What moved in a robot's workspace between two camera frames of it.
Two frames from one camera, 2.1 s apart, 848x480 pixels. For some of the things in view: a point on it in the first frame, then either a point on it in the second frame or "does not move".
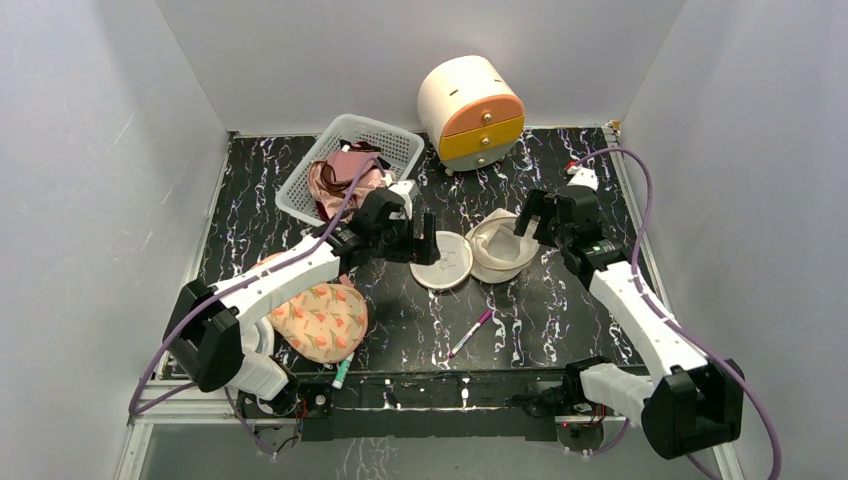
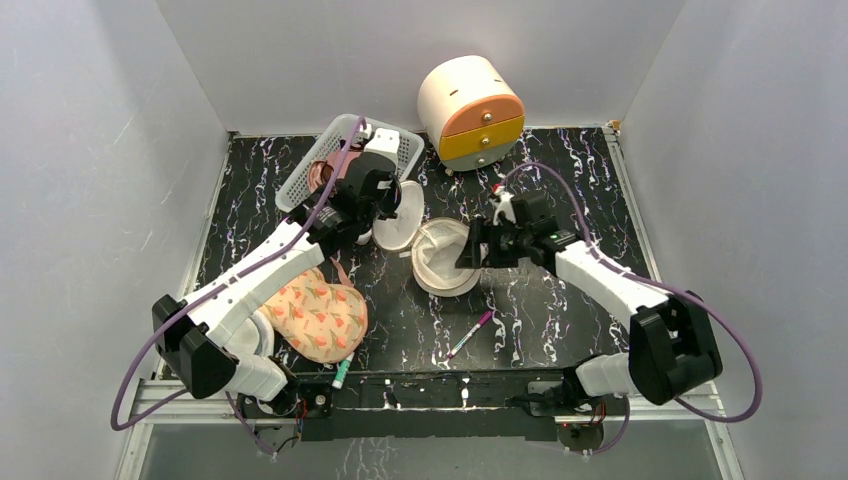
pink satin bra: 325,188 does not move
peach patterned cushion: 327,322 does not move
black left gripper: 423,250 → 390,211
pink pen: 486,316 does not move
